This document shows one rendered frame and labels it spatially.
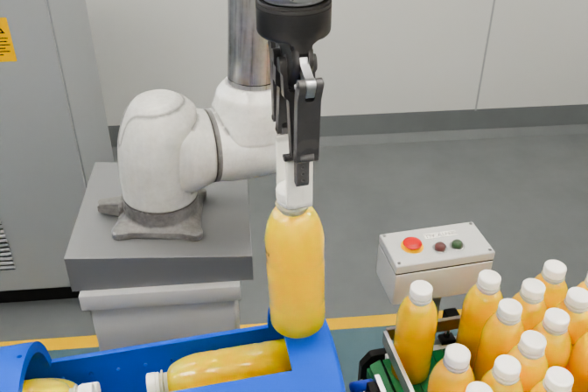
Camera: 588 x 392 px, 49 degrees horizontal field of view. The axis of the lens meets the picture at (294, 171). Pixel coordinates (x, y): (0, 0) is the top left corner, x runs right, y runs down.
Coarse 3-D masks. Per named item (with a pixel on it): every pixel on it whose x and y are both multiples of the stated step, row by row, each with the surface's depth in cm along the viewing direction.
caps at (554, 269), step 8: (544, 264) 117; (552, 264) 117; (560, 264) 117; (544, 272) 117; (552, 272) 115; (560, 272) 115; (576, 288) 112; (568, 296) 110; (576, 296) 110; (584, 296) 110; (576, 304) 109; (584, 304) 109
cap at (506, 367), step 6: (504, 354) 99; (498, 360) 98; (504, 360) 98; (510, 360) 98; (516, 360) 98; (498, 366) 97; (504, 366) 97; (510, 366) 97; (516, 366) 97; (498, 372) 97; (504, 372) 96; (510, 372) 96; (516, 372) 96; (504, 378) 97; (510, 378) 96; (516, 378) 97
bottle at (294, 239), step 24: (288, 216) 75; (312, 216) 75; (264, 240) 78; (288, 240) 74; (312, 240) 75; (288, 264) 76; (312, 264) 77; (288, 288) 78; (312, 288) 79; (288, 312) 80; (312, 312) 81; (288, 336) 83
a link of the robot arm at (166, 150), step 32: (160, 96) 124; (128, 128) 121; (160, 128) 119; (192, 128) 123; (128, 160) 122; (160, 160) 121; (192, 160) 124; (128, 192) 127; (160, 192) 125; (192, 192) 131
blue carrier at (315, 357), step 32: (0, 352) 86; (32, 352) 88; (96, 352) 100; (128, 352) 101; (160, 352) 103; (192, 352) 104; (288, 352) 85; (320, 352) 85; (0, 384) 80; (128, 384) 103; (224, 384) 81; (256, 384) 82; (288, 384) 82; (320, 384) 83
